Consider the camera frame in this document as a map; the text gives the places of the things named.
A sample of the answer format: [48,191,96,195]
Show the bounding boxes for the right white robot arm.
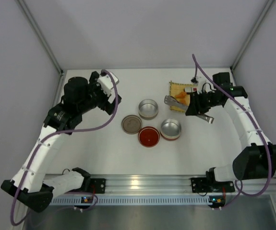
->
[185,72,276,184]

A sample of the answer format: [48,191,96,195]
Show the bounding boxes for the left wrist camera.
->
[97,71,113,96]

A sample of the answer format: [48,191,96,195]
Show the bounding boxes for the lower steel round container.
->
[160,118,182,141]

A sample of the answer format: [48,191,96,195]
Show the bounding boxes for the red round lid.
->
[138,126,160,148]

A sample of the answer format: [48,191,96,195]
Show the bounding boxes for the sushi roll piece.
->
[184,87,197,94]

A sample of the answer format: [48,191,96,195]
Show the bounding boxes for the bamboo mat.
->
[169,81,193,106]

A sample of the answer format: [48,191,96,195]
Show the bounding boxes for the upper steel round container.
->
[138,99,158,119]

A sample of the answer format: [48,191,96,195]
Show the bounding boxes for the grey round lid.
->
[121,115,143,135]

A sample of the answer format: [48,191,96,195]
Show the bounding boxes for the aluminium rail frame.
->
[40,175,266,211]

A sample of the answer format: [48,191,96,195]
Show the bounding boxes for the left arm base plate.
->
[79,178,106,194]

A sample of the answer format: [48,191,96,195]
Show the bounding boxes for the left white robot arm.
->
[1,69,121,213]

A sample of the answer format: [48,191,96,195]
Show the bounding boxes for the orange fried food piece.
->
[175,91,187,99]

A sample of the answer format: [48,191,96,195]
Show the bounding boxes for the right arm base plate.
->
[190,177,235,193]

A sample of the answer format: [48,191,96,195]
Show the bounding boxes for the metal tongs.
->
[164,95,214,124]

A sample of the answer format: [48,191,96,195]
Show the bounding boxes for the steel round container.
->
[160,118,182,141]
[138,99,158,119]

